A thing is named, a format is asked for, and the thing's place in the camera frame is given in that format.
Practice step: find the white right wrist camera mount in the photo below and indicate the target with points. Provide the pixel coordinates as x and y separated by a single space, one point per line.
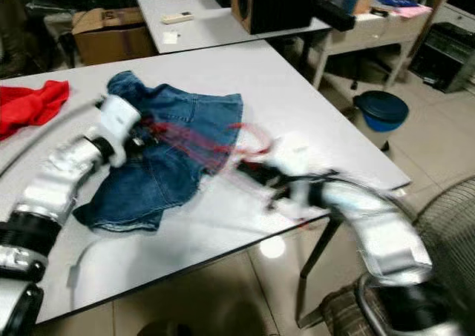
297 156

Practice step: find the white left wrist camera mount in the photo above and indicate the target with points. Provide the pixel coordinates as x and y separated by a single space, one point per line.
119 121

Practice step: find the blue denim garment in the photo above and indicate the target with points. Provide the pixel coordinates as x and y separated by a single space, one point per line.
197 107

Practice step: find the brown cardboard box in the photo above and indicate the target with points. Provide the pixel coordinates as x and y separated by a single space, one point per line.
115 41

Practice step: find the pink paper sheet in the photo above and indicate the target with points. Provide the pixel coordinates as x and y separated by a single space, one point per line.
408 10

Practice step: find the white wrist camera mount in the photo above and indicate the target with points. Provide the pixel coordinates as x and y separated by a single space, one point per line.
297 156
119 121

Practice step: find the red plastic clothes hanger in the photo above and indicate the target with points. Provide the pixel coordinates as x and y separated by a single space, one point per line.
185 137

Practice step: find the wooden black speaker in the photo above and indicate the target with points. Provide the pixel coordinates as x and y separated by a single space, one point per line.
276 6

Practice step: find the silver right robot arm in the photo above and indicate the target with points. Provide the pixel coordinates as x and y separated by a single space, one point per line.
378 225

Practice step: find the small white paper tag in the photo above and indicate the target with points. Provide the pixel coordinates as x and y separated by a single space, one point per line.
171 37

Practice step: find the black metal table leg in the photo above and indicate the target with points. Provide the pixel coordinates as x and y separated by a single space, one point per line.
315 269

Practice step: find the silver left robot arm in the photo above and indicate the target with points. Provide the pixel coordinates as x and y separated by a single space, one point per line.
67 176

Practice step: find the blue bin with dark lid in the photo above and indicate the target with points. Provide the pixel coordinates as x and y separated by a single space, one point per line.
381 107

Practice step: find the red cloth garment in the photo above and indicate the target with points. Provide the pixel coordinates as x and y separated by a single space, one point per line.
30 102

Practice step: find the white remote control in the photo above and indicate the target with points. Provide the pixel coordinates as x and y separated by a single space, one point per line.
177 17

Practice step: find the white desk with drawer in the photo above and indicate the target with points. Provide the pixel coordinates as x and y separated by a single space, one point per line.
378 28

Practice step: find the white office table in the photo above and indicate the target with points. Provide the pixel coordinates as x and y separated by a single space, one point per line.
208 28

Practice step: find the long black bar speaker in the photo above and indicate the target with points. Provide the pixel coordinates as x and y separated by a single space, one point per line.
335 13

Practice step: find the brown checkered stool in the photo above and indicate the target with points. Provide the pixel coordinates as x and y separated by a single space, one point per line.
341 310

